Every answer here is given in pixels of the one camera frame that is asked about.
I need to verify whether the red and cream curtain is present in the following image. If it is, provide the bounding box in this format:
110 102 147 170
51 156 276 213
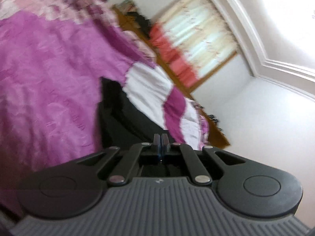
149 0 238 88

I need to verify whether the magenta floral bedspread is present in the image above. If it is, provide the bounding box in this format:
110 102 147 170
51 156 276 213
1 0 155 215

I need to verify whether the black garment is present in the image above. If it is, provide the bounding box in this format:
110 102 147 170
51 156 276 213
98 77 174 178

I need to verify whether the magenta and white striped blanket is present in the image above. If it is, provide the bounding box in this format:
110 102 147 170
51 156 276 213
123 62 209 150

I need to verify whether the black bag on cabinet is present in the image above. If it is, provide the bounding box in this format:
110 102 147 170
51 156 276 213
128 12 152 38

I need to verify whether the wooden side cabinet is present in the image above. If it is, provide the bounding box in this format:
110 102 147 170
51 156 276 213
112 6 230 149

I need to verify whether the stack of books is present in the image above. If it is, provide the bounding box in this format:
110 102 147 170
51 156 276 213
115 0 138 14

